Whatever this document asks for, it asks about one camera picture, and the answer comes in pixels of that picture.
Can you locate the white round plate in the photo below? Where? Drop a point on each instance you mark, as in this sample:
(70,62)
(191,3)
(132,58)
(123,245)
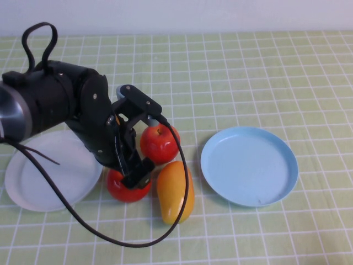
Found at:
(55,187)

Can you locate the orange-tinted mango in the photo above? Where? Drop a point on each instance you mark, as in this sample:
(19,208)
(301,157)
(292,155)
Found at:
(169,193)

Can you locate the red apple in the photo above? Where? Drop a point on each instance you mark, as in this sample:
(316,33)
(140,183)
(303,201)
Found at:
(160,147)
(115,190)

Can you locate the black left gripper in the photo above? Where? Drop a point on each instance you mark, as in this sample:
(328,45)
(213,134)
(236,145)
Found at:
(125,146)

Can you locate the green checkered tablecloth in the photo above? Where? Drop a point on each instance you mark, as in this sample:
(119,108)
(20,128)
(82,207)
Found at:
(248,82)

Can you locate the light blue round plate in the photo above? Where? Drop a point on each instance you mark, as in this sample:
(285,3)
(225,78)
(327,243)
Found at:
(248,168)

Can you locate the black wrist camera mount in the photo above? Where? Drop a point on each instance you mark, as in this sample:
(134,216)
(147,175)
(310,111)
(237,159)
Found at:
(139,99)

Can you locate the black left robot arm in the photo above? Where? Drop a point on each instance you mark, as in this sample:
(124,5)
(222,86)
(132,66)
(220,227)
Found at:
(41,105)

